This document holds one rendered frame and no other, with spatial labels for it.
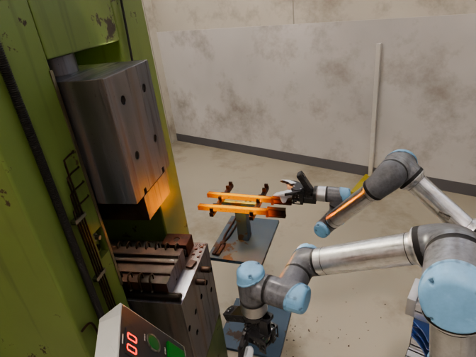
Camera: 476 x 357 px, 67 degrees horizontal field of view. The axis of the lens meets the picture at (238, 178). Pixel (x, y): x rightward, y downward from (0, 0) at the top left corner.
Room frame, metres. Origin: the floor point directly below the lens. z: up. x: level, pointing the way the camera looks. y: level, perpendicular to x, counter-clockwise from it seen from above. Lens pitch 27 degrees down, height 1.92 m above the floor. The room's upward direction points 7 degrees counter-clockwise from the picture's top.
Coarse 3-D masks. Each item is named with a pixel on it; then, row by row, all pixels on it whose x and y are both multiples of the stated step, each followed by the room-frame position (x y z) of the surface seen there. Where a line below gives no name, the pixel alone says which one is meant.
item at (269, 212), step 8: (200, 208) 1.59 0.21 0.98; (208, 208) 1.57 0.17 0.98; (216, 208) 1.56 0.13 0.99; (224, 208) 1.54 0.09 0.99; (232, 208) 1.53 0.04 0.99; (240, 208) 1.52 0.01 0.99; (248, 208) 1.51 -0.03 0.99; (256, 208) 1.50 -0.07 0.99; (264, 208) 1.49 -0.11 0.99; (272, 208) 1.47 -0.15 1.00; (280, 208) 1.46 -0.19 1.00; (272, 216) 1.46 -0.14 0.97; (280, 216) 1.45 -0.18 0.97
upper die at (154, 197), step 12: (156, 192) 1.15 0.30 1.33; (168, 192) 1.24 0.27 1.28; (108, 204) 1.09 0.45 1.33; (120, 204) 1.08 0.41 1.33; (132, 204) 1.07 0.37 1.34; (144, 204) 1.06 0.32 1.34; (156, 204) 1.13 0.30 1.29; (108, 216) 1.10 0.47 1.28; (120, 216) 1.09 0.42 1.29; (132, 216) 1.08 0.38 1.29; (144, 216) 1.06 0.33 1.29
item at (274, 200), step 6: (210, 192) 1.72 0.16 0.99; (216, 192) 1.72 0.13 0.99; (222, 198) 1.68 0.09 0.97; (228, 198) 1.66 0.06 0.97; (234, 198) 1.65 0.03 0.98; (240, 198) 1.64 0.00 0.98; (246, 198) 1.62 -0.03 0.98; (252, 198) 1.61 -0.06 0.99; (258, 198) 1.60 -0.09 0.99; (264, 198) 1.59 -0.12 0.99; (270, 198) 1.58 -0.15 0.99; (276, 198) 1.57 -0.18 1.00; (288, 198) 1.55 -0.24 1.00; (282, 204) 1.55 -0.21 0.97; (288, 204) 1.54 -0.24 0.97
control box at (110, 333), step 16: (112, 320) 0.71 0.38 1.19; (128, 320) 0.72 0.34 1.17; (144, 320) 0.76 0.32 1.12; (112, 336) 0.65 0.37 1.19; (128, 336) 0.66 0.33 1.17; (144, 336) 0.71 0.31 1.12; (160, 336) 0.75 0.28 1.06; (96, 352) 0.64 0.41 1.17; (112, 352) 0.61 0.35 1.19; (128, 352) 0.62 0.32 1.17; (144, 352) 0.66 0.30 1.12; (160, 352) 0.69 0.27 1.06
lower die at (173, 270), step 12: (120, 252) 1.27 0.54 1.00; (132, 252) 1.26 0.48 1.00; (144, 252) 1.26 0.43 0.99; (156, 252) 1.25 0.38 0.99; (168, 252) 1.24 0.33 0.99; (180, 252) 1.23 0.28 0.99; (120, 264) 1.20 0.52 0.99; (132, 264) 1.19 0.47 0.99; (144, 264) 1.18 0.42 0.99; (156, 264) 1.17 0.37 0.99; (168, 264) 1.16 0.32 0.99; (180, 264) 1.20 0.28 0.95; (144, 276) 1.12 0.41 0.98; (156, 276) 1.11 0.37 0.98; (168, 276) 1.10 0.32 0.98; (132, 288) 1.10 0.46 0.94; (144, 288) 1.08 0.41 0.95; (156, 288) 1.07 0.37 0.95; (168, 288) 1.06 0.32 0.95
